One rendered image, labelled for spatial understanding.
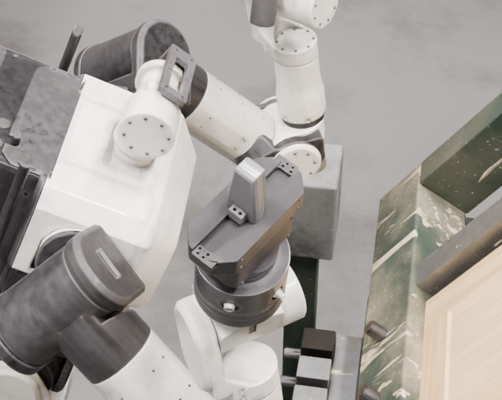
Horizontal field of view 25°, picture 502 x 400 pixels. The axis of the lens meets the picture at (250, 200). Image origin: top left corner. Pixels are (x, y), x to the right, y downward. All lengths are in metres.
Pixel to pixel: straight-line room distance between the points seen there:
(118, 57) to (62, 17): 2.54
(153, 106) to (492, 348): 0.62
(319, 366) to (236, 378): 0.75
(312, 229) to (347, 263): 1.11
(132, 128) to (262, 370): 0.32
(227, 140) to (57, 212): 0.41
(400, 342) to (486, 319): 0.16
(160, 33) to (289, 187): 0.62
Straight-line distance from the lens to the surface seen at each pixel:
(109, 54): 1.60
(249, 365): 1.21
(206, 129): 1.65
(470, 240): 1.81
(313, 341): 1.96
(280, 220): 0.99
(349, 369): 1.96
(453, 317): 1.78
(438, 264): 1.85
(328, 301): 3.06
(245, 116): 1.68
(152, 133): 1.33
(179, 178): 1.45
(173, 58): 1.37
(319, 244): 2.08
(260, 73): 3.80
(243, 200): 0.96
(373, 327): 1.84
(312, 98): 1.68
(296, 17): 1.57
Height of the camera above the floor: 2.26
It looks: 43 degrees down
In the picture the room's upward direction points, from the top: straight up
